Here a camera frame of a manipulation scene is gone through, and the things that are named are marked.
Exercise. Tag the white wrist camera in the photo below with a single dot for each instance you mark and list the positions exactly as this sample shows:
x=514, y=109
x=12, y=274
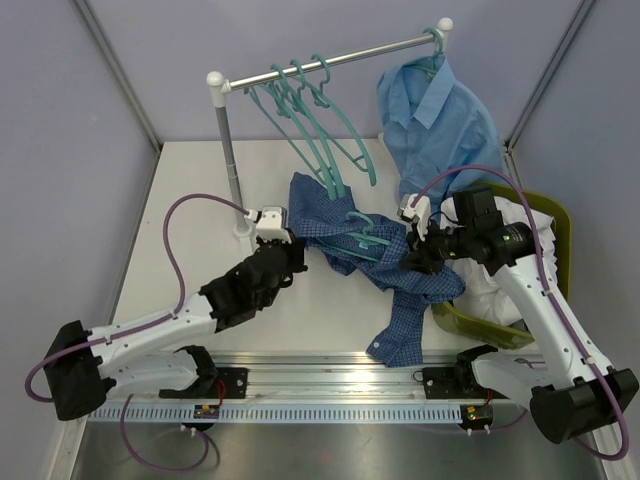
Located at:
x=415, y=209
x=270, y=224

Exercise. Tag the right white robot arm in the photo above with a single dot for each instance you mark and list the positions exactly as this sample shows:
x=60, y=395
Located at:
x=578, y=390

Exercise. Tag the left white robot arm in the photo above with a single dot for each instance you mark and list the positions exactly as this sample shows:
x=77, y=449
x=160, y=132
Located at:
x=80, y=361

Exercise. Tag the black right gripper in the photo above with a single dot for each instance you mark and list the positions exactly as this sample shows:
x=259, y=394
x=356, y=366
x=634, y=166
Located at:
x=421, y=258

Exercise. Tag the green laundry basket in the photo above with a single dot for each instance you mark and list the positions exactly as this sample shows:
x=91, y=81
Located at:
x=484, y=312

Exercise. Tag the teal hanger of white shirt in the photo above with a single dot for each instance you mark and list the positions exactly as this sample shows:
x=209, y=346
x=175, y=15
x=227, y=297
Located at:
x=362, y=161

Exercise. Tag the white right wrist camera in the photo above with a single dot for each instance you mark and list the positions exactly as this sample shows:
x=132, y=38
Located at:
x=415, y=209

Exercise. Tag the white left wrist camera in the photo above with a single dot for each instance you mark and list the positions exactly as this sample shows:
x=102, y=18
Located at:
x=270, y=224

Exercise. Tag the aluminium mounting rail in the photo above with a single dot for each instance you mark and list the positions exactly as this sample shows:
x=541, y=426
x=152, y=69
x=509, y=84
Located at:
x=330, y=375

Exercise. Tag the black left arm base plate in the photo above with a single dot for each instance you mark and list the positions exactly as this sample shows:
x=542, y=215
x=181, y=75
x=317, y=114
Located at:
x=231, y=382

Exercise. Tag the white slotted cable duct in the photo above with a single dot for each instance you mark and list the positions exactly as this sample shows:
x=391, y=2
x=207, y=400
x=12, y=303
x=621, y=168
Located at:
x=271, y=413

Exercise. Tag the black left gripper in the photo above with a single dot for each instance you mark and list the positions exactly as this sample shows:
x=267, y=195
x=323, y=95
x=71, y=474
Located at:
x=294, y=249

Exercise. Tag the teal hanger of checked shirt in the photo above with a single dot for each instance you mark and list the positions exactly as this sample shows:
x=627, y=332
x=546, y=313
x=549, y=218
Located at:
x=363, y=236

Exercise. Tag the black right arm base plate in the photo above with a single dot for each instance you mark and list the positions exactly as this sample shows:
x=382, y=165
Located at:
x=443, y=383

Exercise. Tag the metal clothes rack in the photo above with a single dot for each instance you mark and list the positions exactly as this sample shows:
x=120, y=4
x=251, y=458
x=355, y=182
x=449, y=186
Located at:
x=301, y=77

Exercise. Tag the dark blue checked shirt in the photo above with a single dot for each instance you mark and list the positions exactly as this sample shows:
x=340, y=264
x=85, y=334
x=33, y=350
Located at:
x=312, y=215

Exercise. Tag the teal hanger of grey shirt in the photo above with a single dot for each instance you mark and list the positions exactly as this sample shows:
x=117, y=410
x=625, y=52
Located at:
x=293, y=120

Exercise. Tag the teal hanger of blue shirt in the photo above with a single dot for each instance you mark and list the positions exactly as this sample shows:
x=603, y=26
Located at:
x=434, y=45

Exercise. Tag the light blue shirt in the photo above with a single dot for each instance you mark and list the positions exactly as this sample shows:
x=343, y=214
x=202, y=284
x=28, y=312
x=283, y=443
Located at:
x=431, y=123

